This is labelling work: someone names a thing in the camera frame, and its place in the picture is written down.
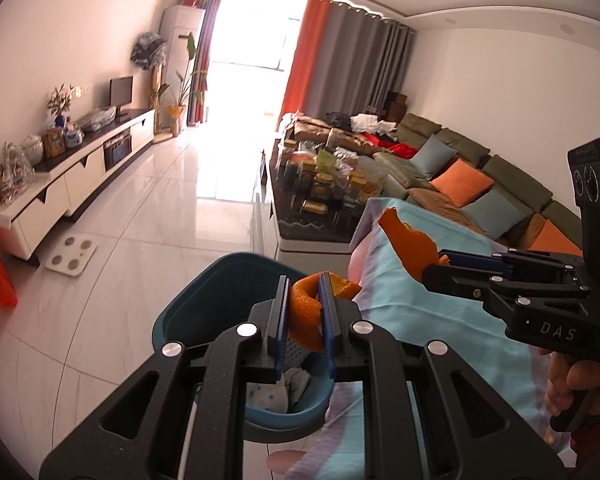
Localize covered standing fan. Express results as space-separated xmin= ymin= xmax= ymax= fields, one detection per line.
xmin=131 ymin=31 xmax=169 ymax=111

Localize teal grey printed blanket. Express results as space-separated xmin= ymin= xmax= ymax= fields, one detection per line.
xmin=290 ymin=197 xmax=588 ymax=480

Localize white black TV cabinet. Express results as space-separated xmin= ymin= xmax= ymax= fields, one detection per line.
xmin=0 ymin=108 xmax=157 ymax=261

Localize blue pillow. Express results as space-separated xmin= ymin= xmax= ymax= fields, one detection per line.
xmin=462 ymin=189 xmax=527 ymax=241
xmin=410 ymin=137 xmax=458 ymax=181

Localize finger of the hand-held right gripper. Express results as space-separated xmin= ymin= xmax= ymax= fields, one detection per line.
xmin=422 ymin=263 xmax=591 ymax=311
xmin=437 ymin=249 xmax=588 ymax=273

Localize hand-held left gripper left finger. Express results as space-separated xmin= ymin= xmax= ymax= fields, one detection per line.
xmin=39 ymin=275 xmax=291 ymax=480

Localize orange pillow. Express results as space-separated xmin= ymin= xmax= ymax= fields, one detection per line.
xmin=527 ymin=219 xmax=583 ymax=258
xmin=430 ymin=158 xmax=496 ymax=208

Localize orange curtain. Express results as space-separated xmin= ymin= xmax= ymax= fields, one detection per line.
xmin=278 ymin=0 xmax=331 ymax=128

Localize orange peel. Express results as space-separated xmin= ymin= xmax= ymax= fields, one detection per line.
xmin=378 ymin=206 xmax=450 ymax=283
xmin=287 ymin=271 xmax=362 ymax=353

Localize white standing air conditioner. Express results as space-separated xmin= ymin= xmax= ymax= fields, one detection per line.
xmin=160 ymin=5 xmax=207 ymax=133

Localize blue white porcelain jar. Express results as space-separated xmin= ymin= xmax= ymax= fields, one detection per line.
xmin=62 ymin=121 xmax=85 ymax=149

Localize green brown sofa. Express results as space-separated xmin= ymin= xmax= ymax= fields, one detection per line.
xmin=292 ymin=112 xmax=588 ymax=261

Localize window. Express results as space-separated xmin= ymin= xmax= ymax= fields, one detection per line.
xmin=207 ymin=15 xmax=301 ymax=73

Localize square white foam net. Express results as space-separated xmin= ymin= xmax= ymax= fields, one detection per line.
xmin=284 ymin=335 xmax=327 ymax=368

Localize clear plastic bag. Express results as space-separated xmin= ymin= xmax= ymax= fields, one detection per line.
xmin=77 ymin=107 xmax=118 ymax=133

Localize grey and red curtain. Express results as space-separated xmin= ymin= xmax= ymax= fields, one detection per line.
xmin=186 ymin=0 xmax=228 ymax=126

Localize group of jars and tins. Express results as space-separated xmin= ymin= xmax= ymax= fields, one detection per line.
xmin=275 ymin=137 xmax=388 ymax=216

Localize white clothes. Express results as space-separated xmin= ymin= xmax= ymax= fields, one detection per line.
xmin=350 ymin=113 xmax=396 ymax=136

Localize teal plastic bin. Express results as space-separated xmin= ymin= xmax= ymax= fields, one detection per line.
xmin=151 ymin=252 xmax=362 ymax=443

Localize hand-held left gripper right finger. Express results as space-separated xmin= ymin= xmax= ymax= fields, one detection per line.
xmin=317 ymin=271 xmax=566 ymax=480

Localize wrapped glass ornament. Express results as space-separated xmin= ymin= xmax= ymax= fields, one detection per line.
xmin=0 ymin=142 xmax=35 ymax=203

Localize person's right hand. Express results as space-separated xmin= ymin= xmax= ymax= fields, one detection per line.
xmin=545 ymin=351 xmax=600 ymax=413

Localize black coffee table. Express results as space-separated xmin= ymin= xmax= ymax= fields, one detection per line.
xmin=252 ymin=152 xmax=381 ymax=255

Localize black monitor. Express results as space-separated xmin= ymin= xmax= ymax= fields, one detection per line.
xmin=109 ymin=76 xmax=135 ymax=117

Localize red cloth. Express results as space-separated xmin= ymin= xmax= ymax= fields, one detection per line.
xmin=362 ymin=132 xmax=418 ymax=161

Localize tall leafy potted plant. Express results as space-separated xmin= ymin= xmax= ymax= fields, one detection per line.
xmin=152 ymin=31 xmax=210 ymax=136

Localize brown box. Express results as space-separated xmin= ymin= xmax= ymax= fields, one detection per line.
xmin=382 ymin=91 xmax=408 ymax=121

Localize white bathroom scale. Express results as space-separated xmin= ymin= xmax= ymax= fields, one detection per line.
xmin=44 ymin=236 xmax=101 ymax=277

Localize white ceramic jar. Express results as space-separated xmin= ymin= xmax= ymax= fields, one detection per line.
xmin=20 ymin=132 xmax=45 ymax=166

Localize blue vase with branches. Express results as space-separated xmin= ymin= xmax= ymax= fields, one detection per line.
xmin=46 ymin=84 xmax=76 ymax=128

